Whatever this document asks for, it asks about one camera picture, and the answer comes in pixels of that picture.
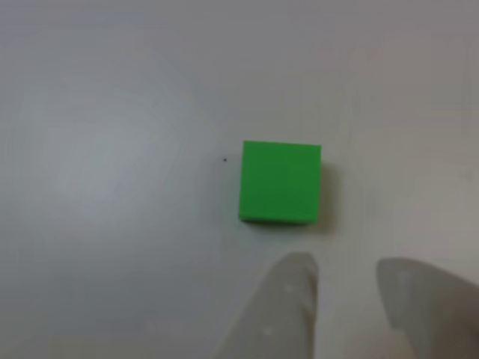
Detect green cube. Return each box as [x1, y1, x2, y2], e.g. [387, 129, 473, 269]
[238, 139, 323, 226]

